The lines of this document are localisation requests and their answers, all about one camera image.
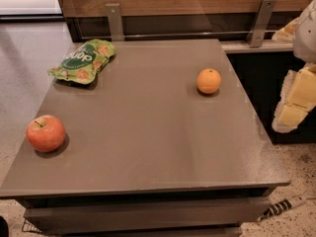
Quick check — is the left metal bracket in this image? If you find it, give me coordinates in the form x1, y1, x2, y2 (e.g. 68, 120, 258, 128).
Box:
106, 3, 124, 41

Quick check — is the wire rack corner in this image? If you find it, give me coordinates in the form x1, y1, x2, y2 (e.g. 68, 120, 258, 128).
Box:
22, 219, 41, 234

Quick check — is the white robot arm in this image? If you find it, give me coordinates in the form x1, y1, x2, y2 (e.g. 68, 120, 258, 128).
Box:
272, 0, 316, 133

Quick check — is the right metal bracket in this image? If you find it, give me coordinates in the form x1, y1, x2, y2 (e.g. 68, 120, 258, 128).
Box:
246, 0, 277, 47

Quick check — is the red apple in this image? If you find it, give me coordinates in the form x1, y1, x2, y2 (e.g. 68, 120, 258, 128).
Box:
26, 115, 66, 153

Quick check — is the green snack bag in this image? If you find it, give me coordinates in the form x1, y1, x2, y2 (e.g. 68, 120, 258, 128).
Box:
47, 39, 116, 85

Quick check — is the orange fruit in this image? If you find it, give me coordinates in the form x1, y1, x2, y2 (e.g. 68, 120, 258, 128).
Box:
197, 68, 221, 94

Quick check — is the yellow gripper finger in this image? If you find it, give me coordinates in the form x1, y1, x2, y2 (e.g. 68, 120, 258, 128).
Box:
272, 19, 298, 42
272, 63, 316, 133

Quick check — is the metal bracket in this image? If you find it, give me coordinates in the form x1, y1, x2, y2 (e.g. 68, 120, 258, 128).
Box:
246, 0, 277, 47
106, 3, 124, 41

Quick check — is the striped power strip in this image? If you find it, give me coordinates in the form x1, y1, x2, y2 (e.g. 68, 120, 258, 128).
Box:
258, 196, 307, 221

